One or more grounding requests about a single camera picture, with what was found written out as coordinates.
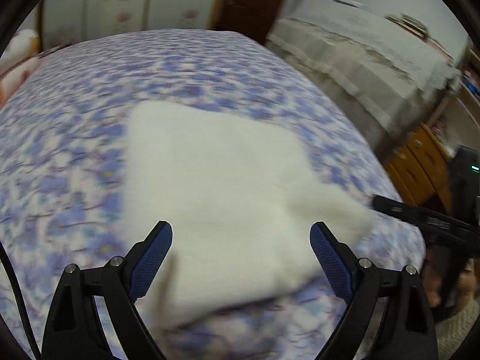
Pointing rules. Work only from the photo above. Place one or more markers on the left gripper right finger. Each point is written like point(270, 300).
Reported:
point(406, 330)

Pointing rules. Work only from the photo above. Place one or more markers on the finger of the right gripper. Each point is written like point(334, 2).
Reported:
point(418, 216)

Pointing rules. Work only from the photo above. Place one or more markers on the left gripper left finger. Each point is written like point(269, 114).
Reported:
point(73, 327)

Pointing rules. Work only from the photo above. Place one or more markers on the cream fuzzy cardigan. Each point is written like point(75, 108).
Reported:
point(241, 198)

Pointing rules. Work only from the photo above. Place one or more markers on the person right hand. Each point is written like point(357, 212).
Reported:
point(466, 284)

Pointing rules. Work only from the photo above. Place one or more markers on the wooden drawer cabinet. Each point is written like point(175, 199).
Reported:
point(419, 172)

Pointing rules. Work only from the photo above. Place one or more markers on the knitted cream sleeve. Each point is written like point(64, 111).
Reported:
point(451, 332)

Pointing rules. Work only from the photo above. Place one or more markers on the beige lace covered furniture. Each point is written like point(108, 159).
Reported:
point(384, 79)

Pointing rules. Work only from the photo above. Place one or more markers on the blue cat print blanket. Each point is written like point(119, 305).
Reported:
point(63, 143)

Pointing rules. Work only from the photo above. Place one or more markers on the dark wooden door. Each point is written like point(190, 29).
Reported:
point(251, 18)

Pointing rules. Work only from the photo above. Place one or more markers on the pink bear print quilt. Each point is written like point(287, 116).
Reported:
point(19, 61)

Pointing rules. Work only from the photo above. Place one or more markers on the floral sliding wardrobe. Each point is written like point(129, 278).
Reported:
point(65, 22)

